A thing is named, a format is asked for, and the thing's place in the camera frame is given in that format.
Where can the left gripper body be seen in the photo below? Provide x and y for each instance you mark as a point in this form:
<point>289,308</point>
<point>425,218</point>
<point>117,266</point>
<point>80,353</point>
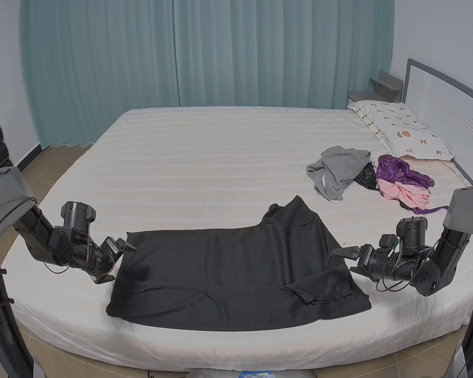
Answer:
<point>104,258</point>

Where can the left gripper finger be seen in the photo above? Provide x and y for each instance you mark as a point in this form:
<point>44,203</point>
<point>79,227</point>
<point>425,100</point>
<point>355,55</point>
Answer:
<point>102,279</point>
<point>126,246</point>

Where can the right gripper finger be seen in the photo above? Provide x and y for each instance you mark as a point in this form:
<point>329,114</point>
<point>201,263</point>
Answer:
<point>349,252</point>
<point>364,272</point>

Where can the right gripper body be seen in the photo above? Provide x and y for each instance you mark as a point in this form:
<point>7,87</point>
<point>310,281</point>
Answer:
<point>378,264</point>

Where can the black T-shirt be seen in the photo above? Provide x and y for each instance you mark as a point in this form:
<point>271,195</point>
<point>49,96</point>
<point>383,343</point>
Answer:
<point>220,274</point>

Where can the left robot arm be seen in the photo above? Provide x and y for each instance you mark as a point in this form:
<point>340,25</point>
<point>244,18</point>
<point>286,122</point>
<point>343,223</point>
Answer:
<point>39,234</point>

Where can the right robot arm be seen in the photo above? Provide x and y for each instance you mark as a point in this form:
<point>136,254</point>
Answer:
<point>445,258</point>

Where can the bed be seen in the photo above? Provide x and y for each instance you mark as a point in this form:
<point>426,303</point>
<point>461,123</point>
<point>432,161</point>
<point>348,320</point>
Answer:
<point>220,152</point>

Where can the pink garment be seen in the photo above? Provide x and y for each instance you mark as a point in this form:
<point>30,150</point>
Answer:
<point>402,195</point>

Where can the black shiny garment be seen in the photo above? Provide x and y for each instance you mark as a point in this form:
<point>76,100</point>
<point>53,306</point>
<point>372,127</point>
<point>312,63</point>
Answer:
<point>366,177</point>

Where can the grey garment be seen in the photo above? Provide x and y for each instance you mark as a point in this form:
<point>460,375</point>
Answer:
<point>339,167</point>

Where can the purple garment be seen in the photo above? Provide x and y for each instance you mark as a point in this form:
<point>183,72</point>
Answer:
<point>394,169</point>

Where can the white printed pillow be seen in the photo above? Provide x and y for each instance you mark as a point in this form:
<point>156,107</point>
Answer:
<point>406,132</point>

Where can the grey bedside table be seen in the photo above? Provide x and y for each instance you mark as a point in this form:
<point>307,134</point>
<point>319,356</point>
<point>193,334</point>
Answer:
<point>386,83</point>

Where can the blue-green curtain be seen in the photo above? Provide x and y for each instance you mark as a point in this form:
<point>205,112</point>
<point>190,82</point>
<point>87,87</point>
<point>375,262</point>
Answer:
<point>102,53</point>
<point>280,41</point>

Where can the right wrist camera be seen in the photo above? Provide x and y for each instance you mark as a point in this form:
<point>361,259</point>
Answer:
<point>388,242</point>

